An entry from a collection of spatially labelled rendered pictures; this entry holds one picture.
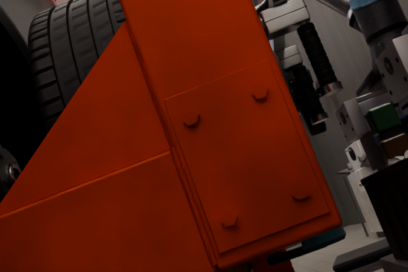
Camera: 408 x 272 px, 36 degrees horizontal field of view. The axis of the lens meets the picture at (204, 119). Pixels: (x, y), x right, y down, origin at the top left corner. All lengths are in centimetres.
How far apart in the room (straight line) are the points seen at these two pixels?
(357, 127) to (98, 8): 71
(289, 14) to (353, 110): 42
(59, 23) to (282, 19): 44
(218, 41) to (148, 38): 9
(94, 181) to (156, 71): 16
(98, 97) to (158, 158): 12
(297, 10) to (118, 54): 53
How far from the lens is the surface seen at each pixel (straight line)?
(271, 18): 128
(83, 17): 126
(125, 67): 83
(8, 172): 145
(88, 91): 84
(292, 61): 161
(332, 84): 125
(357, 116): 162
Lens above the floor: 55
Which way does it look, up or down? 11 degrees up
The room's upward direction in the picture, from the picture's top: 21 degrees counter-clockwise
